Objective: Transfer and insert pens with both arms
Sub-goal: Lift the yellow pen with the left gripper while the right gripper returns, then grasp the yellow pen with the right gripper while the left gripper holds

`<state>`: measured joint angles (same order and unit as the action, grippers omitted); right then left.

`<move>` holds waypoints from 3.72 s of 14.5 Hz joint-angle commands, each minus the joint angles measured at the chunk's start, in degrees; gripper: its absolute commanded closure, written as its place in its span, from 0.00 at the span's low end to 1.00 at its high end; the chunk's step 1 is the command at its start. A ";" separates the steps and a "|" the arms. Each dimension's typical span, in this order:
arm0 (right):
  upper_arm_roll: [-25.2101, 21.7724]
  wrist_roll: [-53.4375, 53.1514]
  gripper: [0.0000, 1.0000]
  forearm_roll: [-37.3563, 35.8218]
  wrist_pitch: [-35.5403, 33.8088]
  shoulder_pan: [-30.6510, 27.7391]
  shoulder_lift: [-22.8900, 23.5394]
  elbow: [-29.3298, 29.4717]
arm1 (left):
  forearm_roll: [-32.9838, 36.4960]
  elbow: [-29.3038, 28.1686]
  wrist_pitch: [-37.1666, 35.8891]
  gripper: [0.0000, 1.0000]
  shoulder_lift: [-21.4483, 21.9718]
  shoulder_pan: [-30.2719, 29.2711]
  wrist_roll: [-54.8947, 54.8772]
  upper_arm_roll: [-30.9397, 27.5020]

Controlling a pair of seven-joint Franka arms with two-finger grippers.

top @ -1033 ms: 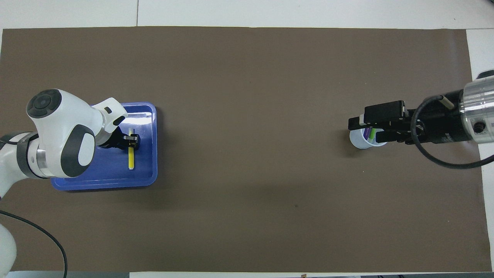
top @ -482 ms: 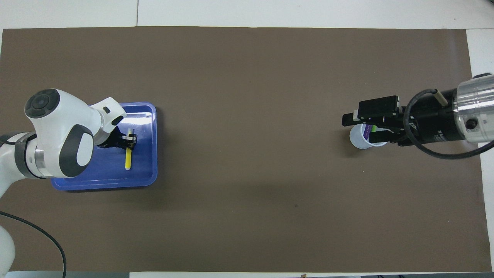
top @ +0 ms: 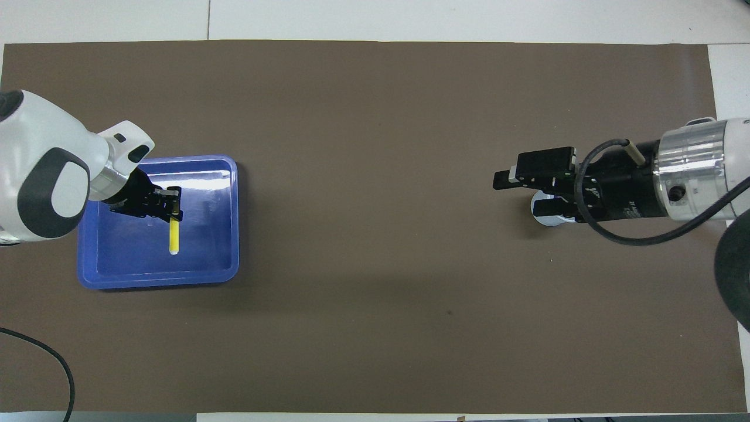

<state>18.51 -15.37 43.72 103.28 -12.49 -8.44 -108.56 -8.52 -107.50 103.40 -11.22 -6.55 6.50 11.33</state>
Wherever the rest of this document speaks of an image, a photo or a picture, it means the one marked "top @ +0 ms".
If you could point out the blue plastic tray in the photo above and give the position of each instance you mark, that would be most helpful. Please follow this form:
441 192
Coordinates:
205 246

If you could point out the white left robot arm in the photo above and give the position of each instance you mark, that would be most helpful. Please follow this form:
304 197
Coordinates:
41 158

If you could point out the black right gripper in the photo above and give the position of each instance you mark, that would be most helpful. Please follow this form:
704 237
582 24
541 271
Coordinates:
627 187

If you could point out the translucent plastic cup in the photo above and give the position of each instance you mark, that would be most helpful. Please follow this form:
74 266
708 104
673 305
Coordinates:
548 220

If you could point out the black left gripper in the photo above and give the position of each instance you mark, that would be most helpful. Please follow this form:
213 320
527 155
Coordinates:
137 196

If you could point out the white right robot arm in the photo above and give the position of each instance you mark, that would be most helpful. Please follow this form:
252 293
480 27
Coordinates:
703 170

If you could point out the brown table mat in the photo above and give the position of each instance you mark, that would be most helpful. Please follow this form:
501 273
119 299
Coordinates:
375 117

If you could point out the yellow marker pen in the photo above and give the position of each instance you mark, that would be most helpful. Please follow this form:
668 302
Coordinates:
173 237

